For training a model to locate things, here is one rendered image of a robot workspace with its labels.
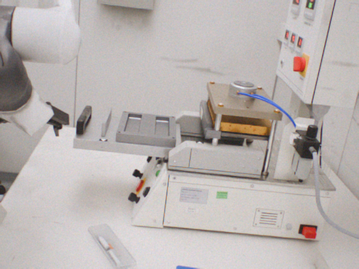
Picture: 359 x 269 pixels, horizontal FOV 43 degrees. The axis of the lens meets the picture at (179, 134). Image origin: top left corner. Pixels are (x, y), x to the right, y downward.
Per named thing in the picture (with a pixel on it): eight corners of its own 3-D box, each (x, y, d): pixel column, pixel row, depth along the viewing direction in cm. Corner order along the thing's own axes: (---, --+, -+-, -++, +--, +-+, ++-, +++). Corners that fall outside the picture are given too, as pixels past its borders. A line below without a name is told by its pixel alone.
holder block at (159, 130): (174, 124, 146) (175, 116, 145) (175, 147, 127) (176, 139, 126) (122, 118, 145) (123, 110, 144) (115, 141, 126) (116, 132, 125)
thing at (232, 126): (258, 118, 146) (264, 89, 142) (273, 143, 125) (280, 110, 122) (204, 112, 145) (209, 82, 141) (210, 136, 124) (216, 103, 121)
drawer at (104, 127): (178, 134, 148) (181, 111, 145) (179, 162, 127) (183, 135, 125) (86, 125, 146) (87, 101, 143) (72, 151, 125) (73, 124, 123)
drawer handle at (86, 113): (91, 117, 142) (92, 105, 140) (83, 134, 128) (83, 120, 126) (85, 117, 141) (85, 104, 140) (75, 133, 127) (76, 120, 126)
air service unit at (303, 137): (297, 166, 124) (309, 114, 119) (313, 190, 110) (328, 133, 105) (279, 164, 124) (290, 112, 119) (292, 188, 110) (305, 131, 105)
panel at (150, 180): (138, 175, 157) (166, 131, 152) (131, 221, 129) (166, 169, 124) (133, 172, 157) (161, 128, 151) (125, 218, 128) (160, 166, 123)
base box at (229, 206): (289, 189, 162) (299, 144, 156) (323, 251, 127) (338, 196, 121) (138, 174, 159) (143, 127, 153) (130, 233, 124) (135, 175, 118)
